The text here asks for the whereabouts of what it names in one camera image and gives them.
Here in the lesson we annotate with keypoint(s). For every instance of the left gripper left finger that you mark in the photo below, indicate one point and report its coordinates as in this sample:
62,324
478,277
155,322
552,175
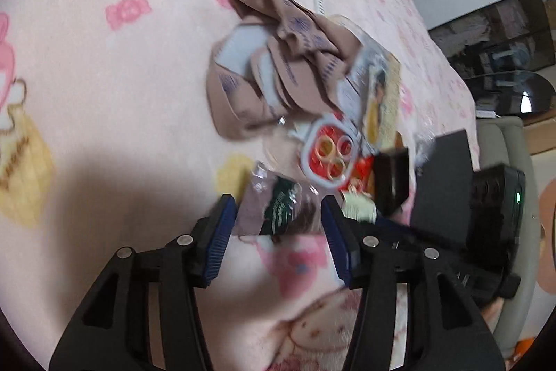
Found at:
212,235

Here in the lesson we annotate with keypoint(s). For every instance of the crumpled brown cloth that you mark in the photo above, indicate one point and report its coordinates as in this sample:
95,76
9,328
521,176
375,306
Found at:
281,60

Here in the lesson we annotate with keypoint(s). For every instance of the yellow text leaflet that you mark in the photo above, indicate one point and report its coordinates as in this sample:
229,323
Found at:
391,92

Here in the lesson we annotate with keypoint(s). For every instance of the dark snack packet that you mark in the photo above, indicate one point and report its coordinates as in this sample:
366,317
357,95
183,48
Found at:
276,205

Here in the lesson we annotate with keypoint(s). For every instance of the red booklet with portrait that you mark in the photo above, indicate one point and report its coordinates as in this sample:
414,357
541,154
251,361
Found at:
361,179

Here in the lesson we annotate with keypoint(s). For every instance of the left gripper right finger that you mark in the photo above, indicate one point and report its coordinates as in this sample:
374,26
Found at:
345,243

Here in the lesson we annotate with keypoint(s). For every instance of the grey padded headboard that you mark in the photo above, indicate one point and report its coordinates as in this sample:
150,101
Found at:
509,191

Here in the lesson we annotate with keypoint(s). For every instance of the black square frame box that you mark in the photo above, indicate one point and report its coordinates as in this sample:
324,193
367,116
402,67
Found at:
391,180

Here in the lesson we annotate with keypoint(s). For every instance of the girl photo card in sleeve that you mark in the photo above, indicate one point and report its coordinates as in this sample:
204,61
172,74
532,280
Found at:
364,96

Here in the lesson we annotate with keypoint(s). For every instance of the pink cartoon print blanket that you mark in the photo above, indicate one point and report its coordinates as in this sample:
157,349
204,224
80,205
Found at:
116,143

